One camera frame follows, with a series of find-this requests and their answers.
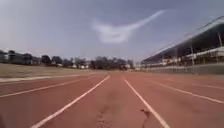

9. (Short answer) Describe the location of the row of trees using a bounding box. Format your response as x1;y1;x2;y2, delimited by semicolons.
40;54;135;71

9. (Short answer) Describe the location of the red running track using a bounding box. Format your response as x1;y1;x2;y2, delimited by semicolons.
0;70;224;128

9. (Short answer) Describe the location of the pale kerb strip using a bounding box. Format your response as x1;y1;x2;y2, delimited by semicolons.
0;73;98;83

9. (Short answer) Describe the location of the dry grass field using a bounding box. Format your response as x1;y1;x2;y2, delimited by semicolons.
0;63;101;79

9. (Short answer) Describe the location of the grandstand building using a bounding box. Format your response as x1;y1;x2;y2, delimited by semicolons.
140;15;224;68

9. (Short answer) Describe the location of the row of buildings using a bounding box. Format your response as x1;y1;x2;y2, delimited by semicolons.
0;49;42;66

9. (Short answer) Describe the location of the grey low wall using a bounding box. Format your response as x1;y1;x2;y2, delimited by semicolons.
139;63;224;76

